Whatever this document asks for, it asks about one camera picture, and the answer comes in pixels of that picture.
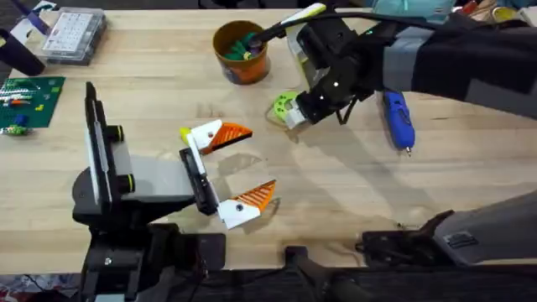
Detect white and purple box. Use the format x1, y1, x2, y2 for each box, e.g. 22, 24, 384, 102
10, 0, 59, 45

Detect green board with blocks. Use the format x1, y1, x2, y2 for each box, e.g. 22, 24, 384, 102
0, 75, 66, 136

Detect pale right wrist plate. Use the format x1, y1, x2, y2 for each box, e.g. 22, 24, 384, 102
287, 23, 331, 91

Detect dark purple cylinder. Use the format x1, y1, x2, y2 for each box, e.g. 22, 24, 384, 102
0, 27, 46, 77

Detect black cable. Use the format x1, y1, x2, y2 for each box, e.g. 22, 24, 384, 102
250, 11, 452, 45

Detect blue electric screwdriver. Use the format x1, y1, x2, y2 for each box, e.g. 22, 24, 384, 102
382, 90, 416, 159

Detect orange tub with toys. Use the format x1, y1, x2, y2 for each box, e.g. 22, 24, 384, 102
212, 19, 270, 86

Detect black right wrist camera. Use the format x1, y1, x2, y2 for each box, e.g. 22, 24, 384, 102
296, 16, 357, 70

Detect white yellow elongated object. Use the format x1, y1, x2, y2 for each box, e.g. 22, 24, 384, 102
279, 3, 328, 26

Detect green disc with holes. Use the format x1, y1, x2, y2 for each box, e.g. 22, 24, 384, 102
272, 90, 301, 121

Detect clear plastic parts box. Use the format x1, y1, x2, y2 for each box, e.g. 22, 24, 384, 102
39, 6, 108, 67

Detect black left wrist plate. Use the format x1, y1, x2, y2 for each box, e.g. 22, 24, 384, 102
85, 81, 112, 206

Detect teal bag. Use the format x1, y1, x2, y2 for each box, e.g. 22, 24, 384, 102
372, 0, 457, 18

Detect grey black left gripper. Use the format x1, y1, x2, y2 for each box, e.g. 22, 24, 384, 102
71, 119, 277, 230

